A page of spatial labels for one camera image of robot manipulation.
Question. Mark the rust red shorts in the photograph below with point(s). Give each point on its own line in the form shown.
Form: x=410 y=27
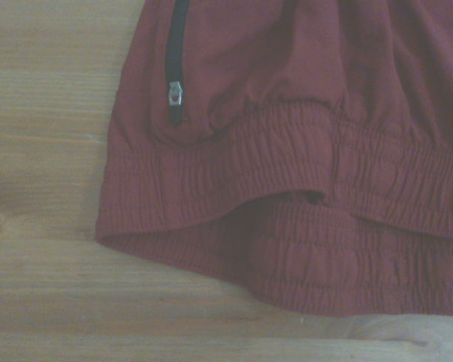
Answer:
x=294 y=151

